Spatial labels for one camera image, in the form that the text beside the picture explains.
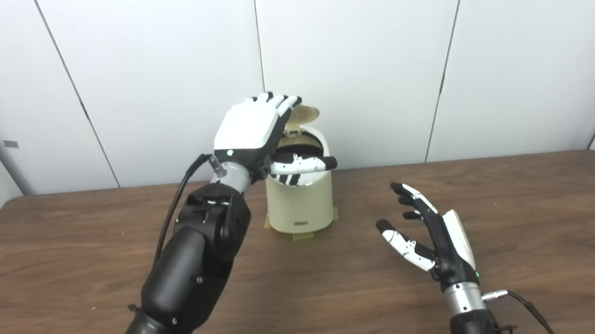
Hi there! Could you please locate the cream round bin lid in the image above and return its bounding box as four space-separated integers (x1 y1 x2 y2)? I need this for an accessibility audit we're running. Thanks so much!
284 102 322 137

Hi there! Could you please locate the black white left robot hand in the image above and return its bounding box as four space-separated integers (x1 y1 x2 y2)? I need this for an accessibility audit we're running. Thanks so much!
210 87 340 191

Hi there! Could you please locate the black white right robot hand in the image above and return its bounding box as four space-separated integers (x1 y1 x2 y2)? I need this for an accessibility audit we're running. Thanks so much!
373 177 482 297

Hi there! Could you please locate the cream-colored round bin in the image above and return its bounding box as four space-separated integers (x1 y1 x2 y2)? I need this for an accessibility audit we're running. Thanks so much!
261 124 336 237

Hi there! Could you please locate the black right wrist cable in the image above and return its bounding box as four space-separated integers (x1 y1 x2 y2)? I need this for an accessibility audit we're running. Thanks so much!
482 286 558 334

